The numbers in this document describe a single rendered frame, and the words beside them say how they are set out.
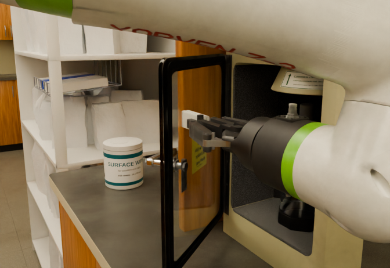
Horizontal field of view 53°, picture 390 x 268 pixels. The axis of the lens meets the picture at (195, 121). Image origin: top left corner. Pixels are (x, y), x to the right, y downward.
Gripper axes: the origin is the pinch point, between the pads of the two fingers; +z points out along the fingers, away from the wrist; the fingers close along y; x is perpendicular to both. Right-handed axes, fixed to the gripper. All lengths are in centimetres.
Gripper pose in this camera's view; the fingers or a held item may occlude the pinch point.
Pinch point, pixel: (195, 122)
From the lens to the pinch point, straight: 66.7
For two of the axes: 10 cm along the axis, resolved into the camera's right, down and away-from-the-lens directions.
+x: 0.0, 9.8, 2.0
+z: -5.1, -1.7, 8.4
